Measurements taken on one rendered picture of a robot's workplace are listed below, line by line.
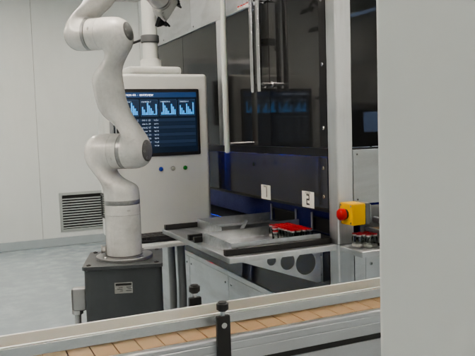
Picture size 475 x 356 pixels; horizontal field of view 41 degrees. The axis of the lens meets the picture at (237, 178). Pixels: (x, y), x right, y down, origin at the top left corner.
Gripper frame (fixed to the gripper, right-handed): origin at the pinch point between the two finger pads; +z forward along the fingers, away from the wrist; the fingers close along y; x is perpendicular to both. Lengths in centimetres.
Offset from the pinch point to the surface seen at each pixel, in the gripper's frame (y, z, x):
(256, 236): 58, -10, 80
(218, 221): 63, 19, 59
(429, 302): 43, -188, 119
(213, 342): 68, -137, 100
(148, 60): 18.9, 28.9, -11.5
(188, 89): 20.2, 37.0, 9.7
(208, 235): 66, -25, 67
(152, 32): 6.6, 28.6, -17.0
